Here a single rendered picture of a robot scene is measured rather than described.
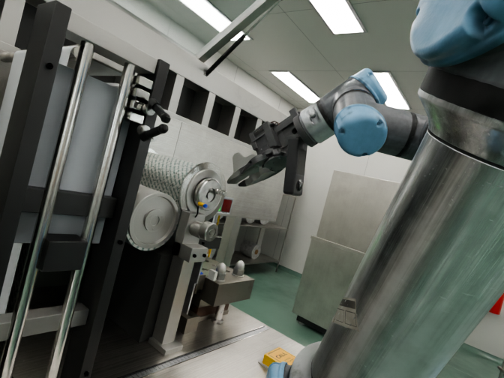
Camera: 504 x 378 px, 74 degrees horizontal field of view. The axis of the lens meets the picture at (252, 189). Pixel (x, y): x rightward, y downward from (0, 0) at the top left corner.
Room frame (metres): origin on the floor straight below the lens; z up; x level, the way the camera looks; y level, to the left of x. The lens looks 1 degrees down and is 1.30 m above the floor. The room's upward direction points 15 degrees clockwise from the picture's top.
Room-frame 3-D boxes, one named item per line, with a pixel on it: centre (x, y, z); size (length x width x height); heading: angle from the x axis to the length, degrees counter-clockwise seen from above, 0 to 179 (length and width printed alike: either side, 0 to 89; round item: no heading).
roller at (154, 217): (0.76, 0.28, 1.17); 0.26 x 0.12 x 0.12; 54
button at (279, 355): (0.78, -0.17, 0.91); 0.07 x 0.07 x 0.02; 54
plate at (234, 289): (1.03, 0.13, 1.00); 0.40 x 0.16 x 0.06; 54
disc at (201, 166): (0.78, 0.11, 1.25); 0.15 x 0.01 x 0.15; 144
